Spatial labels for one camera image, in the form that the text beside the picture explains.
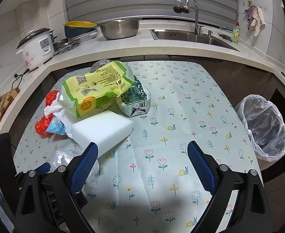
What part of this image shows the yellow green plastic packet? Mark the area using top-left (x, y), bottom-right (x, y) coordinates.
top-left (57, 61), bottom-right (135, 119)

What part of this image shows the clear plastic wrap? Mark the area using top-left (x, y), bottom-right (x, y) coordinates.
top-left (51, 149), bottom-right (100, 187)

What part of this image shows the purple hanging cloth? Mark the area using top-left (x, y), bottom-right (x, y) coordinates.
top-left (244, 5), bottom-right (257, 22)

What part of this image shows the floral printed tablecloth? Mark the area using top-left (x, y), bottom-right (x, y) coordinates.
top-left (13, 61), bottom-right (264, 233)

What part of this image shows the blue white plastic packet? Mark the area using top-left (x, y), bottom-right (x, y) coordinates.
top-left (46, 120), bottom-right (68, 135)

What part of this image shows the black power cable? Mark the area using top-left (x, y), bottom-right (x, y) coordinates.
top-left (11, 68), bottom-right (30, 90)

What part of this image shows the white floral rice cooker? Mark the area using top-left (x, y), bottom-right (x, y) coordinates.
top-left (16, 28), bottom-right (56, 71)

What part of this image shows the red plastic bag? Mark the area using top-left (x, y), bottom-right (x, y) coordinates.
top-left (35, 90), bottom-right (60, 136)

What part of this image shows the steel colander bowl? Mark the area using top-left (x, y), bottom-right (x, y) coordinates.
top-left (96, 18), bottom-right (142, 40)

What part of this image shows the green milk carton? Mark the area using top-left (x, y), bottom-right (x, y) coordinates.
top-left (117, 83), bottom-right (151, 118)

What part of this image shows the stainless steel sink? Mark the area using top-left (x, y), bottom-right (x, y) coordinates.
top-left (149, 28), bottom-right (240, 52)

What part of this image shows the grey window blind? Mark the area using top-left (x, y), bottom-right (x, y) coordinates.
top-left (64, 0), bottom-right (240, 22)

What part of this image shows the white kitchen counter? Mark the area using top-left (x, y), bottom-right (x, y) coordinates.
top-left (0, 21), bottom-right (285, 136)

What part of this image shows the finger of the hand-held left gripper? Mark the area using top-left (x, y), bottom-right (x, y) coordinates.
top-left (33, 162), bottom-right (51, 176)

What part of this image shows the white wrapper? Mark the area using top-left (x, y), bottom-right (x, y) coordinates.
top-left (44, 102), bottom-right (73, 136)

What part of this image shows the white sponge block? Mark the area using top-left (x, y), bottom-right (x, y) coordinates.
top-left (71, 110), bottom-right (134, 159)

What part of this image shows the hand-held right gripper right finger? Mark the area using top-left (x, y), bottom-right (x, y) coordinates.
top-left (187, 141), bottom-right (270, 233)

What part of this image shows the silver foil snack packet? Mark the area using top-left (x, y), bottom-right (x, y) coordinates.
top-left (90, 59), bottom-right (115, 74)

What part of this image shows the metal steamer rack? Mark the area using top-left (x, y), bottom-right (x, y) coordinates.
top-left (52, 39), bottom-right (81, 55)

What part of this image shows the yellow blue plastic basin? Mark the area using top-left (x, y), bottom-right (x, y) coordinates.
top-left (64, 21), bottom-right (97, 39)

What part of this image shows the beige hanging cloth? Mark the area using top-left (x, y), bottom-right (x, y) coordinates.
top-left (248, 7), bottom-right (266, 37)

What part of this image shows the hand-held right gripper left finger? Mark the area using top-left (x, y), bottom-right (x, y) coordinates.
top-left (15, 142), bottom-right (99, 233)

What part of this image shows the chrome kitchen faucet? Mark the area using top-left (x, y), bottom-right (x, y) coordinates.
top-left (173, 0), bottom-right (205, 36)

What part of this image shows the green dish soap bottle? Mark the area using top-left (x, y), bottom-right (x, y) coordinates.
top-left (232, 21), bottom-right (241, 43)

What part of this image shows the trash bin with clear liner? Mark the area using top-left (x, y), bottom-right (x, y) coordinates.
top-left (234, 94), bottom-right (285, 162)

